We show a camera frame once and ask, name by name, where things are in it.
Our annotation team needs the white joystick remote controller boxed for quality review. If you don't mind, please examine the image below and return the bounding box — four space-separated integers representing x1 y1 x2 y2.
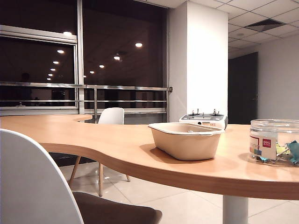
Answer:
178 108 228 131

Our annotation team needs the white table leg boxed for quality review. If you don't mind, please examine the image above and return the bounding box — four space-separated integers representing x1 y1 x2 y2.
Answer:
222 195 249 224

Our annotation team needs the clear plastic clip jar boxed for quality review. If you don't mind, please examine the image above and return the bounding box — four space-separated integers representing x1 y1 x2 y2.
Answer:
249 119 299 167

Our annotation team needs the white window frame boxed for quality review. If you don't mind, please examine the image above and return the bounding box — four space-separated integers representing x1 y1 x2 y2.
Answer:
0 0 85 117

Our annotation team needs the white chair with brown cushion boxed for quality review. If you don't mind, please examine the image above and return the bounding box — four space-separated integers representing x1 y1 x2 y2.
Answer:
0 128 163 224

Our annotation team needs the white chair with wooden legs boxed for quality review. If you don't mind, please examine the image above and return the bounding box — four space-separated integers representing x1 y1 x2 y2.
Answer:
69 107 131 197

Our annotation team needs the dark teal binder clip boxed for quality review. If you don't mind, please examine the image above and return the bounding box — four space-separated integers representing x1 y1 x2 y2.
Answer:
254 149 269 162

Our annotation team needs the dark door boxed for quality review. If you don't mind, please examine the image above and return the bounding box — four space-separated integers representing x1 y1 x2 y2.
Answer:
228 51 259 125

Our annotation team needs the beige plastic tub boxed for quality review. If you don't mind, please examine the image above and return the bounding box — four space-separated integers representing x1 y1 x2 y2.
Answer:
148 122 226 161

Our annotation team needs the yellow binder clip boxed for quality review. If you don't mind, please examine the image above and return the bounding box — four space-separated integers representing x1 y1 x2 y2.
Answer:
275 142 290 155

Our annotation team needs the ceiling air vent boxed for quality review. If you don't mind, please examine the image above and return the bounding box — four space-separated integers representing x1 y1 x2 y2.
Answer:
244 19 286 32

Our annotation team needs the steel window railing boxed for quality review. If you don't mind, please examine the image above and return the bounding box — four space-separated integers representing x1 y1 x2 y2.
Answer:
0 81 173 124

